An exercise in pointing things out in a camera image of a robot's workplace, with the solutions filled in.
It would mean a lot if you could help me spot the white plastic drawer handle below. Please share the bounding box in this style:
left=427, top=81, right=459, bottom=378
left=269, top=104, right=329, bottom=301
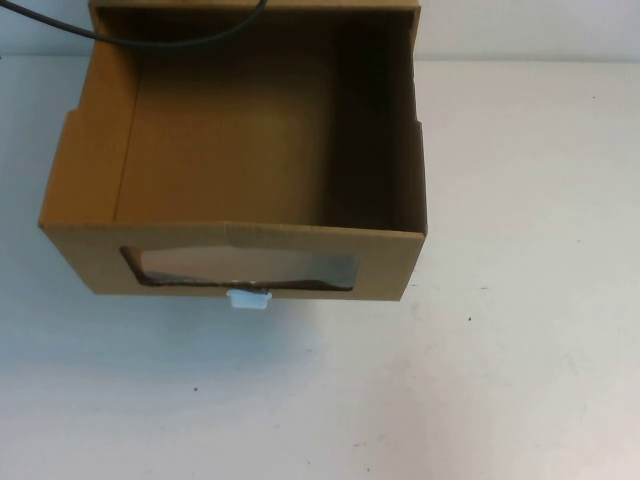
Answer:
left=225, top=288, right=274, bottom=312

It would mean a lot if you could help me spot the long black cable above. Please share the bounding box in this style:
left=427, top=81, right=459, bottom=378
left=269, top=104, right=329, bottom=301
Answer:
left=8, top=0, right=269, bottom=45

